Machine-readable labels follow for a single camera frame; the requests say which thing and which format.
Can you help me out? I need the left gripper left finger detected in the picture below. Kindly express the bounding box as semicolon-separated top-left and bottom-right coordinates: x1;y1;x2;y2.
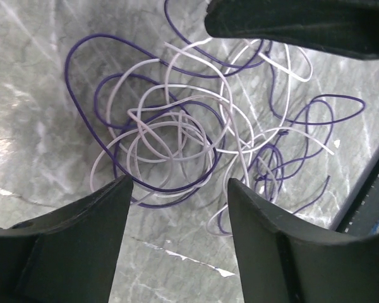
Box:
0;176;133;302

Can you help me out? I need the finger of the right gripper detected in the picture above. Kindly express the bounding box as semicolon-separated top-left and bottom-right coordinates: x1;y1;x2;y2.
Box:
204;0;379;59

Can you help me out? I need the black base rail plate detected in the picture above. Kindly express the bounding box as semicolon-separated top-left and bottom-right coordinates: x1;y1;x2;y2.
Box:
331;150;379;237

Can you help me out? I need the cable pile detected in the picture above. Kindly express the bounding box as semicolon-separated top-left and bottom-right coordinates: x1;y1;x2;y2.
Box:
64;0;366;237

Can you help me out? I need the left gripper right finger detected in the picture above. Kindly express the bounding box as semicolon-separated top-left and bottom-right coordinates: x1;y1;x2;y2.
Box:
227;179;379;302

